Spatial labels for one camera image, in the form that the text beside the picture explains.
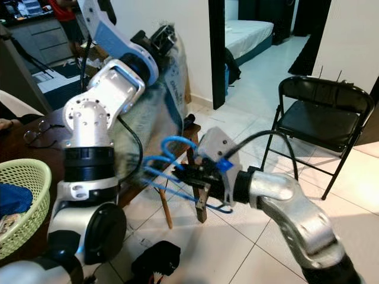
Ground black folding chair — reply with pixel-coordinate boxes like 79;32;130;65
269;75;375;202

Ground blue cable tape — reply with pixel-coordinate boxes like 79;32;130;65
216;157;233;173

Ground blue garment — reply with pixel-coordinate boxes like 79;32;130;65
0;183;31;218

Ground standing person dark shorts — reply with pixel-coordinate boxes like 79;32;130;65
46;0;88;47

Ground black rimmed glasses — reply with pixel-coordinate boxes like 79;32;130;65
24;120;64;150

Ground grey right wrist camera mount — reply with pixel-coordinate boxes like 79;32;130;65
198;127;242;206

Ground grey-green shorts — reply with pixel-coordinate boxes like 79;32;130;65
111;31;195;191

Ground blue plastic hanger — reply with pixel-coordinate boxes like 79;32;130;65
142;135;235;214

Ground white bed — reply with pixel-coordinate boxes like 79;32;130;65
225;20;275;67

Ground black door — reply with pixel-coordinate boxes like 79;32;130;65
292;0;336;76

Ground grey cabinet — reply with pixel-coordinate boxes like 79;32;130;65
0;15;75;78

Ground green plastic laundry basket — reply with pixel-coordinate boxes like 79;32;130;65
0;159;53;261

